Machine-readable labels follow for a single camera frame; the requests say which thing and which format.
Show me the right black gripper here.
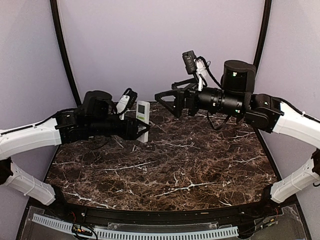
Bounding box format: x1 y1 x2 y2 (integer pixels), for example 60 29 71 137
154 76 245 118

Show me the white remote control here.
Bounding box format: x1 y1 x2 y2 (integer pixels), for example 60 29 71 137
136 100 150 144

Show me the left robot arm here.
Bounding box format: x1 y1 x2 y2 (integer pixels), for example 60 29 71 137
0 88 150 218

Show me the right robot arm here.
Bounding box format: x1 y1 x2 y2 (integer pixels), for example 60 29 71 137
154 57 320 217

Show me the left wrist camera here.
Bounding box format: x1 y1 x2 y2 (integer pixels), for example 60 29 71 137
116 88 138 120

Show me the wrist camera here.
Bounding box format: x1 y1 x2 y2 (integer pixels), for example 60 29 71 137
182 50 208 91
116 88 138 120

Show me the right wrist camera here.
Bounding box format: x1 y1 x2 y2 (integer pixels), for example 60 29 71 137
182 50 208 91

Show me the black front rail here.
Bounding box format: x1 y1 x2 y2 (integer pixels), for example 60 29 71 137
45 201 277 226

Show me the right black frame post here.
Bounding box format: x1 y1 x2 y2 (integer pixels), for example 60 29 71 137
253 0 272 70

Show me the black frame post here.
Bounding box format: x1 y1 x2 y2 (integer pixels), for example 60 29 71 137
253 0 272 70
49 0 81 106

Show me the white slotted cable duct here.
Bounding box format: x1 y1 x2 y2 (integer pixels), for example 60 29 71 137
31 213 239 240

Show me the left black frame post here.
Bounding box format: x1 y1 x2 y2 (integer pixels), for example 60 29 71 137
49 0 81 106

